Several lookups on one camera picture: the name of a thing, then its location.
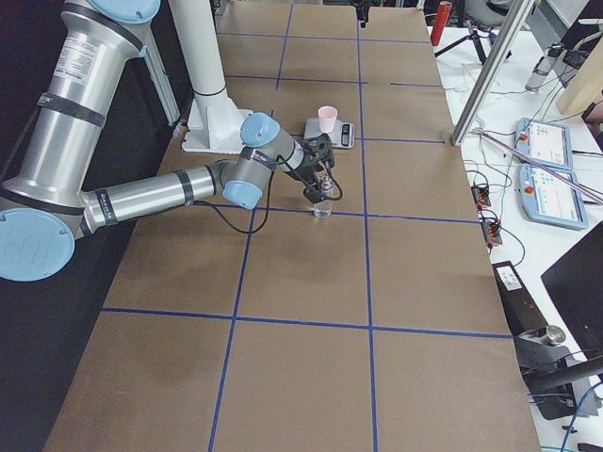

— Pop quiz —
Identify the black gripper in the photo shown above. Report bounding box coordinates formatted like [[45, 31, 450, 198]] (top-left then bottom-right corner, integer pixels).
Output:
[[298, 134, 341, 203]]

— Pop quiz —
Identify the glass sauce bottle metal spout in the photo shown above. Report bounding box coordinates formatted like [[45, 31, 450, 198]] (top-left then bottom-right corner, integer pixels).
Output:
[[313, 174, 335, 218]]

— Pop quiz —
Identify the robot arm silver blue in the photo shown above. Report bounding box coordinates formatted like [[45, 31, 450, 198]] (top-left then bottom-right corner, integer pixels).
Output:
[[1, 1, 334, 282]]

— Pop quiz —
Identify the silver digital kitchen scale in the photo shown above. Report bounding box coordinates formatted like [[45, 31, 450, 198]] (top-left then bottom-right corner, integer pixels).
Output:
[[303, 118, 355, 149]]

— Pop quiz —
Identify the pink cup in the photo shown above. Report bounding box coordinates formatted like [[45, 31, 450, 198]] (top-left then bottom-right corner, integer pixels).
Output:
[[318, 105, 338, 134]]

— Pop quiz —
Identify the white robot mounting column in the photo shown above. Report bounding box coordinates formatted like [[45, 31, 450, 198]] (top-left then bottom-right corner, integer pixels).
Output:
[[169, 0, 251, 154]]

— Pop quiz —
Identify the orange connector block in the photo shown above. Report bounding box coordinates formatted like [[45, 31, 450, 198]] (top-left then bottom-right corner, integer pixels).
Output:
[[481, 218, 502, 249], [471, 185, 491, 209]]

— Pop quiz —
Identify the near teach pendant tablet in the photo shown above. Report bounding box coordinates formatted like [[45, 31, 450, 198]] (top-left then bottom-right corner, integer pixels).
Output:
[[519, 164, 589, 230]]

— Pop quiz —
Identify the teach pendant tablet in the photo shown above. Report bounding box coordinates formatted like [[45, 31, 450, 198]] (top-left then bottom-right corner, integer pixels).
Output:
[[514, 118, 573, 170], [519, 164, 589, 230]]

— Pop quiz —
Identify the black tripod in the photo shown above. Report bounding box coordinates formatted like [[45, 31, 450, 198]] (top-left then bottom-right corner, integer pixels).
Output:
[[434, 25, 498, 65]]

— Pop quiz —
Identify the red cylinder tube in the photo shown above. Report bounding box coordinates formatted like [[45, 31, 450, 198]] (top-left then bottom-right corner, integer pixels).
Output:
[[430, 1, 452, 47]]

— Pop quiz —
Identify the far teach pendant tablet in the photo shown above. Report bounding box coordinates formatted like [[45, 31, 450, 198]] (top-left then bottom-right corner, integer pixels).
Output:
[[514, 118, 573, 170]]

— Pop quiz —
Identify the black box with label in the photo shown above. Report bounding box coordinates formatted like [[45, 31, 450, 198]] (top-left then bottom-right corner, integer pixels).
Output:
[[492, 261, 547, 336]]

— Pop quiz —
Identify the black computer monitor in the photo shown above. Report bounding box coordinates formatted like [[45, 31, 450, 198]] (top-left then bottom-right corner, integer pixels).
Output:
[[541, 222, 603, 351]]

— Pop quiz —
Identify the black clamp stand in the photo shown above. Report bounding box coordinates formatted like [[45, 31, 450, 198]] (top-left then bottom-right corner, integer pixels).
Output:
[[513, 326, 602, 420]]

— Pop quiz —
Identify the aluminium frame post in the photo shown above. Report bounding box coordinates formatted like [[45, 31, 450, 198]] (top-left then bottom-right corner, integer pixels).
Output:
[[450, 0, 536, 147]]

